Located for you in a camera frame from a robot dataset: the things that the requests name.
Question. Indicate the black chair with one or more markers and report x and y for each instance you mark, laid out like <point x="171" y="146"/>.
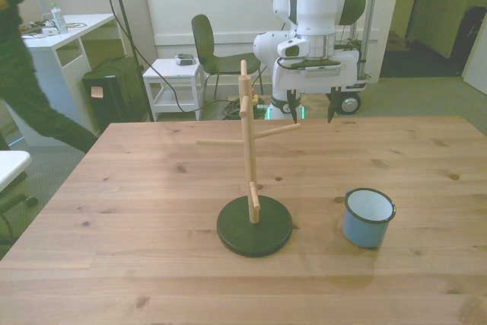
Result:
<point x="201" y="39"/>

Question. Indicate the clear plastic bottle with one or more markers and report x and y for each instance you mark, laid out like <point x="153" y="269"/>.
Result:
<point x="59" y="18"/>

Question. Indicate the black computer case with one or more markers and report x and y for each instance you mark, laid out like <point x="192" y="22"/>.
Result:
<point x="110" y="96"/>

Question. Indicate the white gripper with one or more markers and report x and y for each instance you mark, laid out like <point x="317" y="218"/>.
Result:
<point x="316" y="81"/>

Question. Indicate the office chair base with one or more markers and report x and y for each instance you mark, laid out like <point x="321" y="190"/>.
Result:
<point x="11" y="203"/>

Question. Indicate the blue enamel mug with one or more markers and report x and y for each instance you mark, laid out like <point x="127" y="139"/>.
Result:
<point x="361" y="226"/>

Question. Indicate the small white side table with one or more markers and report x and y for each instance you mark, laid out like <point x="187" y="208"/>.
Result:
<point x="171" y="70"/>

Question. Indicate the yellow red emergency stop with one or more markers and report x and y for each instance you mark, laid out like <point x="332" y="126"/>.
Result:
<point x="255" y="97"/>

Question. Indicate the person in dark clothes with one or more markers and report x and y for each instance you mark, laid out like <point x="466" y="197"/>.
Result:
<point x="23" y="85"/>

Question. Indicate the black tripod stand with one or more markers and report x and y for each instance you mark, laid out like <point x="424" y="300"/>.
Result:
<point x="131" y="41"/>

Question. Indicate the white wheeled equipment cart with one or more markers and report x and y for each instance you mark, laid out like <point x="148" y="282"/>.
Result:
<point x="350" y="104"/>

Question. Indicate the wooden mug tree black base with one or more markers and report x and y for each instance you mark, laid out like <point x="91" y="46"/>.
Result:
<point x="254" y="233"/>

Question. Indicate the white rounded table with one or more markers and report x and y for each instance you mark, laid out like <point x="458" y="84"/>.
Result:
<point x="11" y="165"/>

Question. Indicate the desk clutter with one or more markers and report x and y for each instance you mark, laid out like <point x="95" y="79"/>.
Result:
<point x="48" y="31"/>

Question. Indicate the white desk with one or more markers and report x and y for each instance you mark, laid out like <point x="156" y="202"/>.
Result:
<point x="68" y="55"/>

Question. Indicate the small grey device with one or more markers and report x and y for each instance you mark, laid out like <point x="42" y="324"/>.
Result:
<point x="185" y="59"/>

